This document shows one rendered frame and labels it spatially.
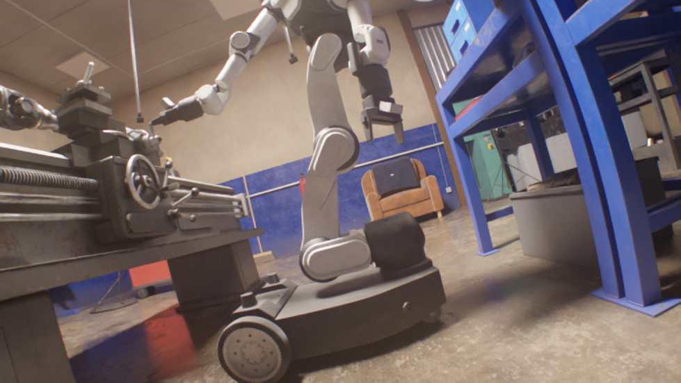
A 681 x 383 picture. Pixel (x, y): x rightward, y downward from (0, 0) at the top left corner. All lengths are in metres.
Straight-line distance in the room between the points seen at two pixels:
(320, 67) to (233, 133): 4.70
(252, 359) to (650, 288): 1.00
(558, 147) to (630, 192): 4.12
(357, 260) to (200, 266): 1.74
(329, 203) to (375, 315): 0.38
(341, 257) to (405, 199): 3.57
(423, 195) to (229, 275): 2.87
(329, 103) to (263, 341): 0.74
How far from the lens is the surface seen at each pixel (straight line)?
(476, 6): 1.81
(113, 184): 1.33
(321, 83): 1.16
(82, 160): 1.43
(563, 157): 4.99
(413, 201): 4.62
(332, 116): 1.15
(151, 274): 4.52
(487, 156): 4.73
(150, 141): 1.47
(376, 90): 0.96
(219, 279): 2.61
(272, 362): 1.00
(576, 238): 1.29
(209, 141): 5.93
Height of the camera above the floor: 0.41
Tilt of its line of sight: 5 degrees up
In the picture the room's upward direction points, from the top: 15 degrees counter-clockwise
